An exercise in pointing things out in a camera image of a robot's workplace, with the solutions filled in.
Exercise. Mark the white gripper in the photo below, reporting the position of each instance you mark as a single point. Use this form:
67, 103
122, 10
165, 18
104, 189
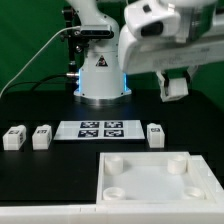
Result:
155, 54

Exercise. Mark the white square tabletop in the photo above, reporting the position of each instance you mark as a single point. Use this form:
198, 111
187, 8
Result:
151, 178

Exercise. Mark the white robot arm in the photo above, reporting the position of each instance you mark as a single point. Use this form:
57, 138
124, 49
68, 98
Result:
171, 38

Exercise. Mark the white obstacle fence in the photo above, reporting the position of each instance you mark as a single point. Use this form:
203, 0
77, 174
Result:
191, 213

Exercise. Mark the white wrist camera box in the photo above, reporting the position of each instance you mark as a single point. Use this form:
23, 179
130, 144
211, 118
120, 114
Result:
146, 18

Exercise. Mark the black camera on stand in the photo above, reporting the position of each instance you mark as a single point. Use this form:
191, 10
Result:
78, 39

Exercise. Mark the white marker base plate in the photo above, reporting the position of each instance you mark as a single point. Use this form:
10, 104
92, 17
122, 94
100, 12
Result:
100, 130

